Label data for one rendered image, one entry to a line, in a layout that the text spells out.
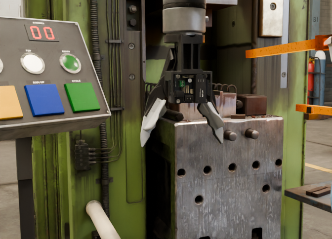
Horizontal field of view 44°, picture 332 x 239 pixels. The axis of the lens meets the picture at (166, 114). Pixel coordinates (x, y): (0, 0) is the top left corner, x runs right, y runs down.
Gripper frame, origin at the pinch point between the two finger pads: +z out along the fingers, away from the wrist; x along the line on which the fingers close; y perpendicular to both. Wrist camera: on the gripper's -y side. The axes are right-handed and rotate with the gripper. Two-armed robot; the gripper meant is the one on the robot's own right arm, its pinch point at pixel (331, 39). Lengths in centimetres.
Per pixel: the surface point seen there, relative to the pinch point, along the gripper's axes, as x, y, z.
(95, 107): -49, 14, 25
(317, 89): 489, 55, 578
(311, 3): 555, -126, 676
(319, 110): 20.4, 19.5, 27.3
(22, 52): -65, 1, 27
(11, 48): -67, 0, 26
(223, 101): -5.1, 16.5, 41.8
